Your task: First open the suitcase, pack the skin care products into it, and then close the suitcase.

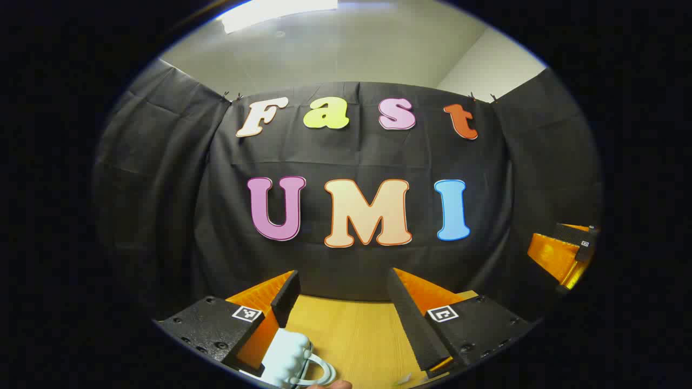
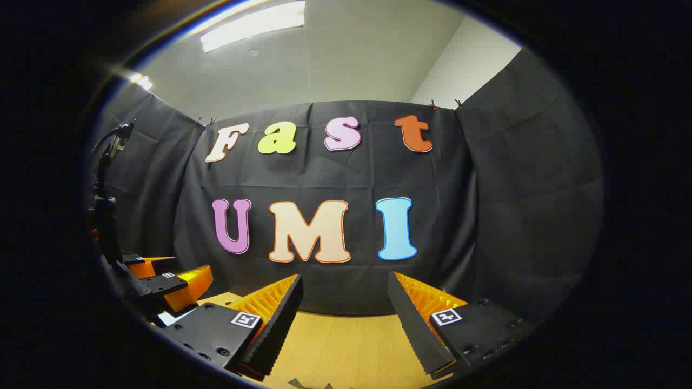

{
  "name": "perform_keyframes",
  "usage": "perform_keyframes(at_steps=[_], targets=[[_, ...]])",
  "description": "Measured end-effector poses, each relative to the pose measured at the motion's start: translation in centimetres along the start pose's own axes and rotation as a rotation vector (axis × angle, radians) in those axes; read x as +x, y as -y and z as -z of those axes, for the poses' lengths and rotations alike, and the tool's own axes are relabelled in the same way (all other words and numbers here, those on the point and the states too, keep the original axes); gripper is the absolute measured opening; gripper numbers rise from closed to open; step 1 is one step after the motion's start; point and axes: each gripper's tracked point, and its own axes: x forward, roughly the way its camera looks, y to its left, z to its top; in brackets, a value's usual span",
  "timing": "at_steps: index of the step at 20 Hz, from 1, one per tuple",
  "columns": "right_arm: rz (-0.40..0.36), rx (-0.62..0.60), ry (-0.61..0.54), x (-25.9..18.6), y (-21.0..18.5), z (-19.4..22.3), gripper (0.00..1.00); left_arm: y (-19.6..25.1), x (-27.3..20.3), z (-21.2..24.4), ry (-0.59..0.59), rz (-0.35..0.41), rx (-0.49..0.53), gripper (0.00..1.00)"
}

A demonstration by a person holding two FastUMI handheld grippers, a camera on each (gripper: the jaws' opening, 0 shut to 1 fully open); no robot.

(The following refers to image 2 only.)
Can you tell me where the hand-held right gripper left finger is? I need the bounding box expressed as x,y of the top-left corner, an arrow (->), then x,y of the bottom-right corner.
159,273 -> 304,382

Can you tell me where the black backdrop cloth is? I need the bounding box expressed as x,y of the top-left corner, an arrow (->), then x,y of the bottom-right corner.
86,49 -> 605,325

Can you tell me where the long ceiling light panel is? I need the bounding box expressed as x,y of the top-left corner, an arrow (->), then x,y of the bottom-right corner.
200,0 -> 307,53

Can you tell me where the black cable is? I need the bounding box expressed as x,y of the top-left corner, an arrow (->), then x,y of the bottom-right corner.
91,123 -> 135,187

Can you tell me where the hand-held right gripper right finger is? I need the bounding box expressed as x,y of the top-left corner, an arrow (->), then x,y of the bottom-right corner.
387,271 -> 541,379

